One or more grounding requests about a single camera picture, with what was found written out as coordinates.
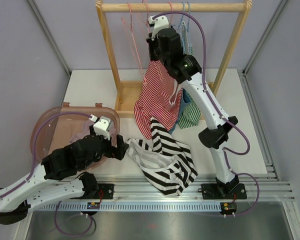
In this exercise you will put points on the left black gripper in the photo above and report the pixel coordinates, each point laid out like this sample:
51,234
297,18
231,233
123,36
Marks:
117,152

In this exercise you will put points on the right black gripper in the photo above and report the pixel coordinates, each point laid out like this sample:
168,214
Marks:
151,44

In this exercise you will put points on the pink wire hanger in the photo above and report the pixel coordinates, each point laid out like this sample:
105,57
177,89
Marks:
143,25
171,15
128,29

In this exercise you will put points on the red white striped tank top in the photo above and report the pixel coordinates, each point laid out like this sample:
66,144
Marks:
159,98

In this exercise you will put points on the black white striped tank top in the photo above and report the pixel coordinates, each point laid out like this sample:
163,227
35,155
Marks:
167,163

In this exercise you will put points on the pink tank top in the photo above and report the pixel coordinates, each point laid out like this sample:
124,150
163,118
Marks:
83,131

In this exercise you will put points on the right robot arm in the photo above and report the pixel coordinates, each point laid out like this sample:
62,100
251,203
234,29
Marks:
165,46

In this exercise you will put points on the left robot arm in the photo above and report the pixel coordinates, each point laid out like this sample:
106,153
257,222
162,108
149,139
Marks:
60,176

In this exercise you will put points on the blue tank top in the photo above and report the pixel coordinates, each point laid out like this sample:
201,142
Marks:
185,119

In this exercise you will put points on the green white striped tank top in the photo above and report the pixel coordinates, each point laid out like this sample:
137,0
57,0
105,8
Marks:
196,112

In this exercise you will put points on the wooden clothes rack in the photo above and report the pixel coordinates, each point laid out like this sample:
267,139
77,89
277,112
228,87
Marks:
128,91

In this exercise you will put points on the pink plastic basin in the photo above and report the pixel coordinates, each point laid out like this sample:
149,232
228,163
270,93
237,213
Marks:
55,127

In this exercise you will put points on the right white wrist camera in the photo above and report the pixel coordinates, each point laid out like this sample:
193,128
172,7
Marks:
157,23

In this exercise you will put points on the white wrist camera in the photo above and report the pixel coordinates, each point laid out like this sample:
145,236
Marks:
157,23
101,126

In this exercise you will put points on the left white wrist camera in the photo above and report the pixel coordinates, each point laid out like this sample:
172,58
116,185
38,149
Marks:
101,126

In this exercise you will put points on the aluminium mounting rail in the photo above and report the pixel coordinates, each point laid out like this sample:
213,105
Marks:
270,190

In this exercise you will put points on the blue wire hanger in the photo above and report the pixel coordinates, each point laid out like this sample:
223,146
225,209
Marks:
179,27
188,21

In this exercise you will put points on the white slotted cable duct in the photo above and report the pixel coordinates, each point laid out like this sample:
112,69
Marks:
123,206

